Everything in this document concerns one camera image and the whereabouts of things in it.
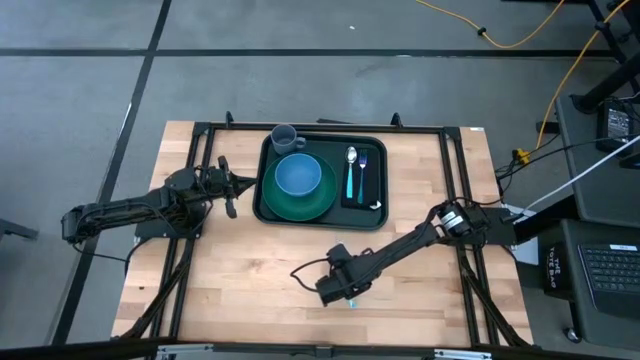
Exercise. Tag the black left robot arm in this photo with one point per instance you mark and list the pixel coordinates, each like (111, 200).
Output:
(125, 210)

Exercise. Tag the cart caster wheel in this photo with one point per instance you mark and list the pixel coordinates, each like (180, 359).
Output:
(573, 334)

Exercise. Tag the black tote bag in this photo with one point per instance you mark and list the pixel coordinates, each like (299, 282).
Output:
(556, 270)

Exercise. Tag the black stand legs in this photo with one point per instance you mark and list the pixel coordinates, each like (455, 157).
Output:
(610, 82)

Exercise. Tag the dark green plastic tray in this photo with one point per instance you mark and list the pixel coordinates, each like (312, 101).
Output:
(330, 220)

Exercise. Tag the silver metal bracket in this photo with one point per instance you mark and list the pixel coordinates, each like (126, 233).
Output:
(182, 350)
(462, 354)

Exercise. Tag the grey chair leg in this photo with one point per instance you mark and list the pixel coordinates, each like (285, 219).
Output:
(15, 229)

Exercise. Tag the black cloth napkin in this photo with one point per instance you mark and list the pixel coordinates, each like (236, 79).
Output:
(374, 192)

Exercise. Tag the grey blue mug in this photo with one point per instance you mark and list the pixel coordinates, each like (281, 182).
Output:
(284, 137)

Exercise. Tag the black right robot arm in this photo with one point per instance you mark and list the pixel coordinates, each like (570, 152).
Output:
(400, 245)

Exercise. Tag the black laptop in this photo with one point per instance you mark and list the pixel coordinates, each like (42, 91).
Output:
(610, 270)

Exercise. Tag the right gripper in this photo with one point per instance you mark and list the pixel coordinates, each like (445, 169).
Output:
(345, 280)

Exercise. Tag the white paper sheet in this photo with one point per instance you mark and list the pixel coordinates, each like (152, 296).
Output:
(527, 255)

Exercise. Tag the black device with screen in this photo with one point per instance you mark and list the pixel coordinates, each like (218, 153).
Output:
(617, 122)

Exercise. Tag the green round plate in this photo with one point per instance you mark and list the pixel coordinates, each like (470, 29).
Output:
(300, 207)

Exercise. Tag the grey equipment cart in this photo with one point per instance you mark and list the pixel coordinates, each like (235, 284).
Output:
(575, 320)

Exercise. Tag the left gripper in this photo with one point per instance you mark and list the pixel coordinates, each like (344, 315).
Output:
(220, 181)

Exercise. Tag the blue bowl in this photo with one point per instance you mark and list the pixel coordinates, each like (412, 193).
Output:
(297, 175)

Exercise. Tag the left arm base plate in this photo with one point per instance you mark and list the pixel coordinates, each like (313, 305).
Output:
(150, 231)

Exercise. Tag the black aluminium table frame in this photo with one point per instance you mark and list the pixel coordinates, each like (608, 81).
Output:
(240, 126)

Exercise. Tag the grey side table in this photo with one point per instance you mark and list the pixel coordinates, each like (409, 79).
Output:
(590, 200)

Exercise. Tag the black overhead gantry beam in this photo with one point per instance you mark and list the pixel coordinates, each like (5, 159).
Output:
(75, 350)

